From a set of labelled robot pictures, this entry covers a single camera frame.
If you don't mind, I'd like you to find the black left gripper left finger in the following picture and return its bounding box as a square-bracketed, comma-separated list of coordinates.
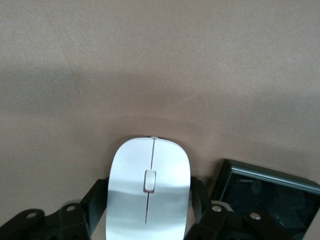
[0, 177, 111, 240]

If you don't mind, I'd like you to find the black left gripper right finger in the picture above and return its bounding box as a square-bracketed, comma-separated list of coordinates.
[184, 176, 308, 240]

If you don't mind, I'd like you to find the white computer mouse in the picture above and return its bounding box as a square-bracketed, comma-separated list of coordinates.
[104, 135, 192, 240]

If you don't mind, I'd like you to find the black phone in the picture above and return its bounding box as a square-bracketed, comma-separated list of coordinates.
[211, 159, 320, 240]

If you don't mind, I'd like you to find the brown table mat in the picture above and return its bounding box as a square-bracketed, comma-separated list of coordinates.
[0, 0, 320, 240]

